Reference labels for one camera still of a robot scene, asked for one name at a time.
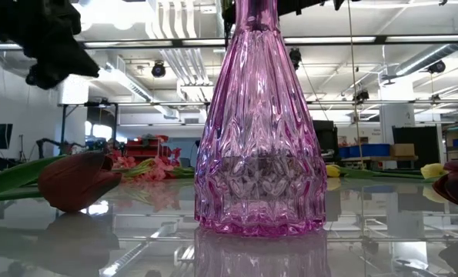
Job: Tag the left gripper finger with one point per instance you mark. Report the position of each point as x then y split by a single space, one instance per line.
59 61

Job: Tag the pink flower bunch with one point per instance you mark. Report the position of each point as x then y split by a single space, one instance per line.
157 169

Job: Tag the red flower bunch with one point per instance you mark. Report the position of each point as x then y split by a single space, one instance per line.
176 152
122 161

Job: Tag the yellow tulip green stem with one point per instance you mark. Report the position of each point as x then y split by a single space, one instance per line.
332 171
432 170

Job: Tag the red tulip green stem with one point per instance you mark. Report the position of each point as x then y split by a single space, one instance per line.
74 181
457 184

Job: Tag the black background robot arm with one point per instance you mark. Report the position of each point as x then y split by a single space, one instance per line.
51 143

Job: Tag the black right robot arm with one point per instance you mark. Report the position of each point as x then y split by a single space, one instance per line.
290 5

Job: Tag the purple glass vase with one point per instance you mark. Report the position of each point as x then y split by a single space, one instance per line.
259 134

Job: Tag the red tool cabinet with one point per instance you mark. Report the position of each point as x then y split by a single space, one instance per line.
142 146

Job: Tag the blue plastic bin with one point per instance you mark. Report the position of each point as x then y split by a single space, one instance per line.
367 150

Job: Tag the brown cardboard box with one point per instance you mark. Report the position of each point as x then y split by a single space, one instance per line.
402 150

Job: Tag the black flat panel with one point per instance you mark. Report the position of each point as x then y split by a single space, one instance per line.
415 146

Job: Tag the black hanging camera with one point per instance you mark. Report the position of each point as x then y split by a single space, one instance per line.
158 69
361 95
295 57
436 67

